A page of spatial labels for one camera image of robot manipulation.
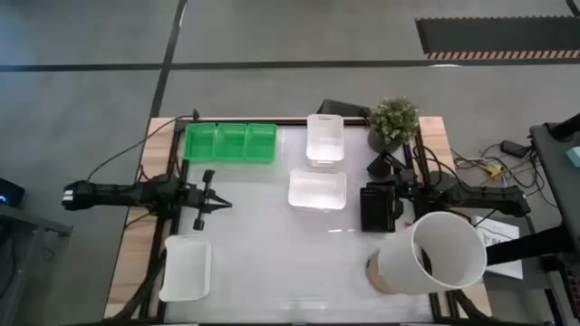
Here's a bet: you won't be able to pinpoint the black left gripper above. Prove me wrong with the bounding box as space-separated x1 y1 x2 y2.
183 169 233 231

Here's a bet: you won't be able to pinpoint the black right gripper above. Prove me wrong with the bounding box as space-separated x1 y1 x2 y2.
367 168 421 222

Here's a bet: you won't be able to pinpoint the black plastic mesh basket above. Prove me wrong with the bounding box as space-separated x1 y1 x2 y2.
365 152 400 181
360 187 397 234

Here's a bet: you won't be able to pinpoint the white plastic basket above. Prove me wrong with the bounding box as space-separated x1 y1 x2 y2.
305 113 345 169
287 168 348 214
158 234 213 303

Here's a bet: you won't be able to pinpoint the potted green plant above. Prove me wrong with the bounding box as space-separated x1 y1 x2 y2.
367 96 421 155

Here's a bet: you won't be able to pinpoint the round wooden lamp base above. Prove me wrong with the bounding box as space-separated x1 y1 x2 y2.
365 251 400 295

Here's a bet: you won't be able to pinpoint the black rectangular device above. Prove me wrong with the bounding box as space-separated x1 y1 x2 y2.
315 99 372 120

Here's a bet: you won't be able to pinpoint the white printed paper sheet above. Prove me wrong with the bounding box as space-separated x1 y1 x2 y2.
470 215 525 281

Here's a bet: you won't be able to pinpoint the black power adapter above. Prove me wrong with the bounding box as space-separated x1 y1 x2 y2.
500 139 532 158

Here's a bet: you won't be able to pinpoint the black support beam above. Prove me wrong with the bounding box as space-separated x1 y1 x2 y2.
485 224 580 267

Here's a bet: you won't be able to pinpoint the dark grey desk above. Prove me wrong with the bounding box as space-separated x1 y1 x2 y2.
528 121 580 254

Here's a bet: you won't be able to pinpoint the black desk pole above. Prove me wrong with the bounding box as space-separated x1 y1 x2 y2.
546 112 580 140

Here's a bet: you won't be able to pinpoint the black floor mat striped edge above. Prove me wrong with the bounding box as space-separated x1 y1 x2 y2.
415 15 580 61

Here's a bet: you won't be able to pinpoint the grey metal cart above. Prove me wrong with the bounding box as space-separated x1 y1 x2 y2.
0 203 74 326

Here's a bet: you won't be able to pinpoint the black device with blue light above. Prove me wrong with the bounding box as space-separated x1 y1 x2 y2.
0 177 26 208

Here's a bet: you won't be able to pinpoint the black keyboard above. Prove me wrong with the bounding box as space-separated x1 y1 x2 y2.
561 264 580 309

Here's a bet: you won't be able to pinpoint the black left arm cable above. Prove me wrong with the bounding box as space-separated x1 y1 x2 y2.
85 108 200 182

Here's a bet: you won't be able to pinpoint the black aluminium table frame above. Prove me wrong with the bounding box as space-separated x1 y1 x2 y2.
106 115 495 326

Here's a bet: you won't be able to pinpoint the tangled floor cables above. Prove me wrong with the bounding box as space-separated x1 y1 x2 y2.
450 142 558 209

